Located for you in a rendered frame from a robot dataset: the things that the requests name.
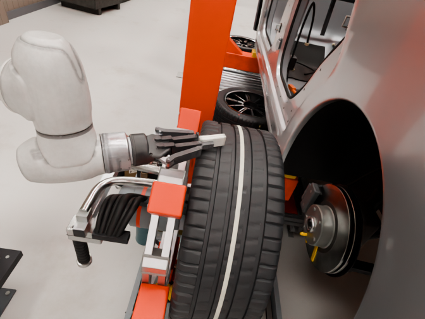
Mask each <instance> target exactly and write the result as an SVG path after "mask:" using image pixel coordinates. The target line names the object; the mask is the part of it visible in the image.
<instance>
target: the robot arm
mask: <svg viewBox="0 0 425 319"><path fill-rule="evenodd" d="M0 100H1V101H2V102H3V104H4V105H5V107H7V108H8V109H9V110H10V111H12V112H14V113H18V114H19V115H21V116H22V117H24V118H25V119H26V120H28V121H32V122H33V124H34V127H35V131H36V135H37V136H36V137H31V138H29V139H28V140H26V141H25V142H23V143H22V144H21V145H19V146H18V148H17V150H16V161H17V164H18V167H19V169H20V171H21V173H22V175H23V176H24V177H25V178H26V179H27V180H28V181H30V182H35V183H42V184H60V183H68V182H78V181H82V180H88V179H91V178H94V177H96V176H98V175H102V174H106V173H114V172H123V171H128V170H130V169H131V165H132V164H133V166H142V165H148V164H149V163H150V162H152V161H153V162H157V163H159V162H162V163H163V164H165V168H166V169H170V168H171V167H172V166H174V165H176V164H179V163H182V162H184V161H188V160H191V159H194V158H197V157H199V156H201V151H202V150H203V149H209V148H213V147H216V146H224V144H225V140H226V136H225V134H216V135H199V133H198V132H196V134H194V131H193V130H179V129H167V128H161V127H155V132H154V133H153V134H150V135H145V134H144V133H139V134H130V135H129V137H127V135H126V132H112V133H102V134H97V133H96V132H95V129H94V125H93V121H92V101H91V96H90V89H89V84H88V81H87V76H86V74H85V70H84V67H83V65H82V62H81V59H80V57H79V55H78V53H77V51H76V50H75V48H74V47H73V46H72V45H71V43H69V42H68V41H67V40H66V39H65V38H64V37H62V36H60V35H58V34H55V33H52V32H46V31H40V30H31V31H27V32H24V33H23V34H22V35H20V36H19V37H17V39H16V40H15V43H14V44H13V47H12V50H11V58H9V59H7V60H6V61H5V62H4V63H3V64H2V65H1V66H0Z"/></svg>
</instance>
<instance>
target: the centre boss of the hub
mask: <svg viewBox="0 0 425 319"><path fill-rule="evenodd" d="M305 227H306V230H307V231H308V233H313V232H314V231H315V229H316V218H315V217H314V216H308V217H307V219H306V223H305Z"/></svg>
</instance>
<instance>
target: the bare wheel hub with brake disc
mask: <svg viewBox="0 0 425 319"><path fill-rule="evenodd" d="M320 191H321V194H322V196H321V197H320V199H319V201H318V202H317V204H313V205H312V206H311V207H310V208H309V209H308V210H307V213H306V214H305V219H304V226H303V227H304V233H307V236H305V239H306V241H307V243H306V248H307V252H308V255H309V258H310V260H311V256H312V253H313V250H314V247H315V246H317V247H318V248H317V251H316V255H315V257H314V261H311V262H312V264H313V265H314V266H315V268H316V269H317V270H319V271H320V272H323V273H330V274H335V273H338V272H340V271H342V270H343V269H344V268H345V267H346V266H347V264H348V262H349V261H350V259H351V257H352V255H353V253H354V249H355V245H356V241H357V213H356V209H355V205H354V202H353V200H352V198H351V196H350V194H349V193H348V191H347V190H346V189H345V188H343V187H342V186H340V185H334V184H326V185H323V186H322V187H320ZM308 216H314V217H315V218H316V229H315V231H314V232H313V233H308V231H307V230H306V227H305V223H306V219H307V217H308Z"/></svg>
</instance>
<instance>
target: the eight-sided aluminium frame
mask: <svg viewBox="0 0 425 319"><path fill-rule="evenodd" d="M189 166H190V160H188V161H184V162H182V163H179V166H178V169H173V168H170V169H166V168H165V164H163V165H162V166H161V167H160V170H159V175H158V178H157V181H159V182H166V183H171V184H178V185H184V186H187V182H188V171H189ZM159 219H160V216H156V215H151V221H150V225H149V231H148V235H147V242H146V245H145V249H144V252H143V255H142V264H141V269H140V272H141V274H142V283H147V284H156V283H157V284H158V285H164V286H167V285H168V284H169V278H170V274H171V264H172V261H173V255H174V251H175V244H176V238H177V237H178V232H179V228H180V225H179V228H178V230H175V223H176V218H168V223H167V227H166V231H165V232H164V231H163V236H162V239H161V243H160V247H159V248H156V247H154V246H155V243H156V236H157V230H158V226H159Z"/></svg>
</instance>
